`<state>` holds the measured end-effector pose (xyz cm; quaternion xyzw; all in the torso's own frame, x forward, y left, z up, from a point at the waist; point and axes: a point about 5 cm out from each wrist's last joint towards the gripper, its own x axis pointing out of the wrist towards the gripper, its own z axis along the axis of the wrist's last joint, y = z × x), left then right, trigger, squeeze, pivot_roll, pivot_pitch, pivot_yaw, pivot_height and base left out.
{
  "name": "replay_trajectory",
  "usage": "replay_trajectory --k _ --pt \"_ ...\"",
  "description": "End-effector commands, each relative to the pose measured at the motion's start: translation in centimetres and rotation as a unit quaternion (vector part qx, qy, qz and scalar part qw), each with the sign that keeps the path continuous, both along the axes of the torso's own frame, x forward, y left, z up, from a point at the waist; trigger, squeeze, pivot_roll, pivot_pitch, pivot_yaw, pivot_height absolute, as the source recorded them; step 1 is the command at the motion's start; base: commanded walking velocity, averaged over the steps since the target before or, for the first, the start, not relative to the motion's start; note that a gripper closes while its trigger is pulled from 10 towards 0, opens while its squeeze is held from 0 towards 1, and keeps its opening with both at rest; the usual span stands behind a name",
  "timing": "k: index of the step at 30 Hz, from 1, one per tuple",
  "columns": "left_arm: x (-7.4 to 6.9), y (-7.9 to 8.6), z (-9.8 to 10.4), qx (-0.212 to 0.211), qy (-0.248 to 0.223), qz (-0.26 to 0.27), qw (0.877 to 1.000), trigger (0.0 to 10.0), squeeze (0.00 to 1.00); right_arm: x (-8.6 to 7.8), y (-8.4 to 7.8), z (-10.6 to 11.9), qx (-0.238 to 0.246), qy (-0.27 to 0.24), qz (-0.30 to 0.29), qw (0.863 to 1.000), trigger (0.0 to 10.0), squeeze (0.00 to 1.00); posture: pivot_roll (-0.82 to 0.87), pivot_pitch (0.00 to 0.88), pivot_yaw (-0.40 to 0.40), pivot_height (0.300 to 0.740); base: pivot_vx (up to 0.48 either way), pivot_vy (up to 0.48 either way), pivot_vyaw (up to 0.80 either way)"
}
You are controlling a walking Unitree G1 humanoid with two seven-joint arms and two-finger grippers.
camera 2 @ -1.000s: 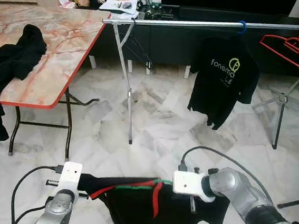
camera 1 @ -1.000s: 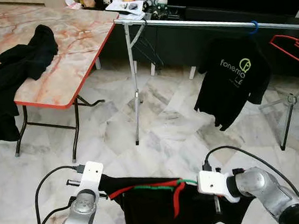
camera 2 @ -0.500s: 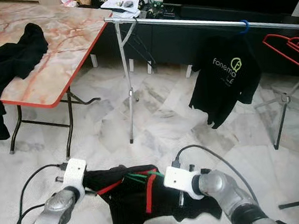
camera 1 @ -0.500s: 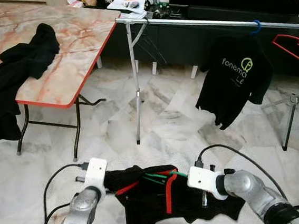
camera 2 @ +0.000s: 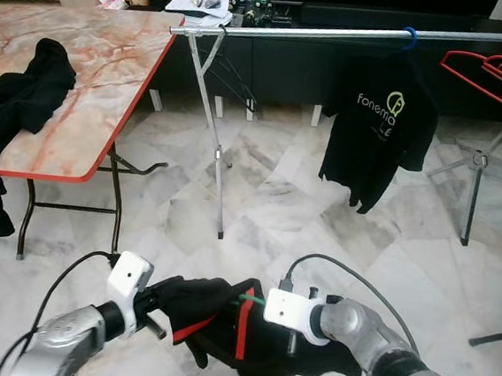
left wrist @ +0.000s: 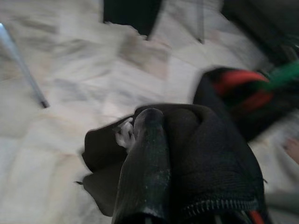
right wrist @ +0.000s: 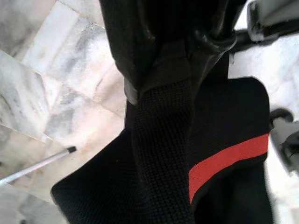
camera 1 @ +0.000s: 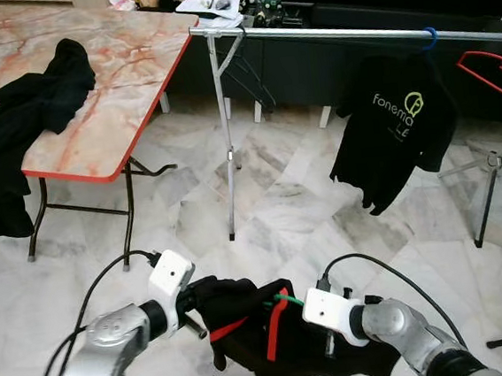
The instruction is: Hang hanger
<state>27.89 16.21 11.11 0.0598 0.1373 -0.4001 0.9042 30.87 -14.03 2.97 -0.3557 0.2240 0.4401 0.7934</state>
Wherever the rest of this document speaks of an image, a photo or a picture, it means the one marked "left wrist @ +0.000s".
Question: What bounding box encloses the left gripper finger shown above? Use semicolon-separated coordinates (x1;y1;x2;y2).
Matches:
112;108;173;224

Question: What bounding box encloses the black zip garment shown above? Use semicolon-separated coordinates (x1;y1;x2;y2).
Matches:
74;67;299;224

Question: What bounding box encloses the green clothes hanger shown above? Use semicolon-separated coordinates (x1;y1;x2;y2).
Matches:
263;58;299;92

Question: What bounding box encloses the silver metal clothes rack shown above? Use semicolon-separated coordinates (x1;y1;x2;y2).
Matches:
0;22;50;109

